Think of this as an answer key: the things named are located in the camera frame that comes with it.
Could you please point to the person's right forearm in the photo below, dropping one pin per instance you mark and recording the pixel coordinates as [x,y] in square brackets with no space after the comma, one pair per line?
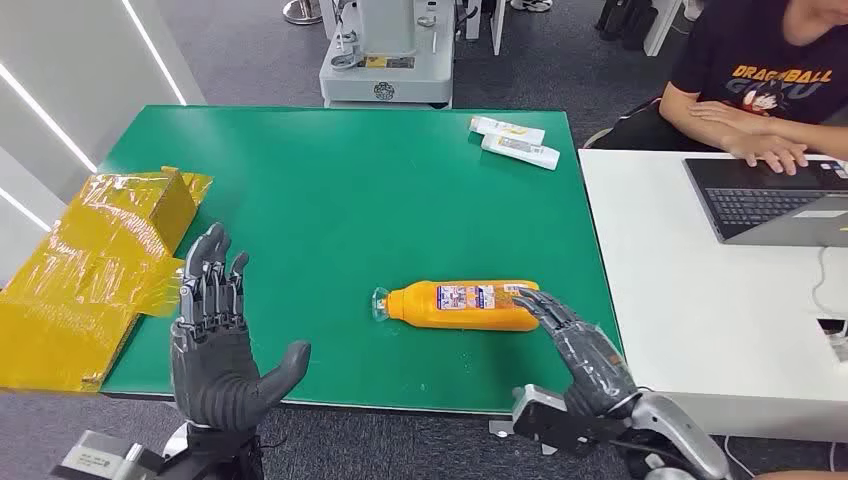
[689,119]

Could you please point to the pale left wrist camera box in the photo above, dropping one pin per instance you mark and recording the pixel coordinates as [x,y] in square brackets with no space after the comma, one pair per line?
[99,460]

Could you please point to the white machine base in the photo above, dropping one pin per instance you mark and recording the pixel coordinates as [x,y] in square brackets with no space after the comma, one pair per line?
[397,73]

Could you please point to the yellow taped cardboard box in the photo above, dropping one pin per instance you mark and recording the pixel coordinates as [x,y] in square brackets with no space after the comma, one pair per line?
[79,265]

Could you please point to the dark grey laptop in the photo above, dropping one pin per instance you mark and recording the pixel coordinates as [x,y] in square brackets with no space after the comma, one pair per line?
[755,199]

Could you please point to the chrome chair base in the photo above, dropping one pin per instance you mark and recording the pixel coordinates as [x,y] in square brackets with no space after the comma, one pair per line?
[301,13]

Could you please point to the orange detergent bottle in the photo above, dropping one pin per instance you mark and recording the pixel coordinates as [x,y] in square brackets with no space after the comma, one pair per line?
[424,311]

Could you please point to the white desk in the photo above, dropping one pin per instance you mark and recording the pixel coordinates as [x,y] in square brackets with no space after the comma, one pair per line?
[702,298]

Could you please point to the white tube carton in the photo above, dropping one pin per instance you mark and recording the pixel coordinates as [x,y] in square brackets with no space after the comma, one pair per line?
[507,129]
[523,152]

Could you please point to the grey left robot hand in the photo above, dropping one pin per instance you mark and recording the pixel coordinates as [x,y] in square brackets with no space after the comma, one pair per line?
[212,371]

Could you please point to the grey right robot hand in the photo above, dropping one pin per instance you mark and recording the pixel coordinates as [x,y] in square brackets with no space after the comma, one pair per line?
[593,368]

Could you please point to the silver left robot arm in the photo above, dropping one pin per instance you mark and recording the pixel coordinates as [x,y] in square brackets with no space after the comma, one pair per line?
[222,457]

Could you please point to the person's left hand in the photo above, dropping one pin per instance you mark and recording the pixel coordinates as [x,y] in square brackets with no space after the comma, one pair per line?
[729,116]

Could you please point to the green top table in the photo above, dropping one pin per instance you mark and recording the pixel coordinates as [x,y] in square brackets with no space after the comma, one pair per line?
[344,199]

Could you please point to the person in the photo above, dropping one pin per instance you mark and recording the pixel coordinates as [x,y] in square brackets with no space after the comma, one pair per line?
[748,53]

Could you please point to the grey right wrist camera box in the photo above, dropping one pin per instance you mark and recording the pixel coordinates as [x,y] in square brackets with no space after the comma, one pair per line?
[550,417]

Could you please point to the person's left forearm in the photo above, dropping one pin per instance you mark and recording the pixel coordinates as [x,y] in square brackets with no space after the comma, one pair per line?
[811,136]

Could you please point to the white shoe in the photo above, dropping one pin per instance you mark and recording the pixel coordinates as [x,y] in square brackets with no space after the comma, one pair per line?
[530,5]

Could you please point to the person's right hand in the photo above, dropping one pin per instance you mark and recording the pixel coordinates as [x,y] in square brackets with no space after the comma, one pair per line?
[765,151]

